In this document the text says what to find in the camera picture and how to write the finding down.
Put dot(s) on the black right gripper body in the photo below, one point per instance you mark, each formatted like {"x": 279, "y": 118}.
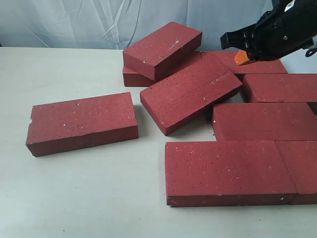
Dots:
{"x": 290, "y": 26}

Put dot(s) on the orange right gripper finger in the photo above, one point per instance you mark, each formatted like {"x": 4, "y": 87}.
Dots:
{"x": 240, "y": 39}
{"x": 242, "y": 58}

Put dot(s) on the red brick back row right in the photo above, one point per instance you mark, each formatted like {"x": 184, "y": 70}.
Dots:
{"x": 262, "y": 67}

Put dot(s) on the red brick row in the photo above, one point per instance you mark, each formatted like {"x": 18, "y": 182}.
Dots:
{"x": 264, "y": 121}
{"x": 133, "y": 79}
{"x": 262, "y": 67}

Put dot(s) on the red brick middle row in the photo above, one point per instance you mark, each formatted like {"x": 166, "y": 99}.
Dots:
{"x": 264, "y": 121}

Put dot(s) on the red brick back row left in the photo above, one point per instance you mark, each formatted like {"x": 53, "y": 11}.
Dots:
{"x": 133, "y": 79}

